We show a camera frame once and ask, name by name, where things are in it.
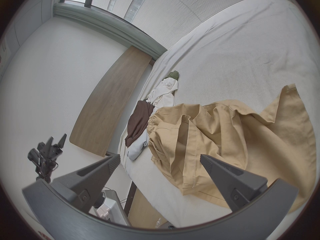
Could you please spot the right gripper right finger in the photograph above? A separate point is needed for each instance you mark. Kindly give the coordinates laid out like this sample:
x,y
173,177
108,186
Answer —
x,y
232,184

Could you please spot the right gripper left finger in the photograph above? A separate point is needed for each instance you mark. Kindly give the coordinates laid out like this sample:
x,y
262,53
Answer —
x,y
92,181

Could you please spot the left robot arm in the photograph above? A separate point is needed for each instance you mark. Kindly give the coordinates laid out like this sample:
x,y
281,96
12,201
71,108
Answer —
x,y
44,169

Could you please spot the tan shorts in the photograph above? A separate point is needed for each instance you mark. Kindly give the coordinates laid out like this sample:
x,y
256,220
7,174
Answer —
x,y
225,139

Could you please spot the green garment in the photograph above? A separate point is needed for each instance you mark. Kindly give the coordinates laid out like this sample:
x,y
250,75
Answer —
x,y
174,74

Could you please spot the pale grey garment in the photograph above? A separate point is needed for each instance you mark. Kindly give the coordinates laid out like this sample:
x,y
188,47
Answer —
x,y
136,151

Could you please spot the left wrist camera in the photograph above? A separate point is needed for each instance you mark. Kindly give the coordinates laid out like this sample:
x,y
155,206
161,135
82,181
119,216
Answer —
x,y
32,154

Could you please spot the window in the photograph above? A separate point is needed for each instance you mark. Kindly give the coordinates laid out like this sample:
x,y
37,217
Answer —
x,y
150,4

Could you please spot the cream garment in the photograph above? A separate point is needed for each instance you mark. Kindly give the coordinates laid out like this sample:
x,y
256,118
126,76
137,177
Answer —
x,y
165,94

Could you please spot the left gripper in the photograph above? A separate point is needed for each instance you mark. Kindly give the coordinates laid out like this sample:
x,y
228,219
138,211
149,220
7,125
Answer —
x,y
50,152

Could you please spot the brown garment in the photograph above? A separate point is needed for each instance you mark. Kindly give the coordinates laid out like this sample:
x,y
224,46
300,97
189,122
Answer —
x,y
138,124

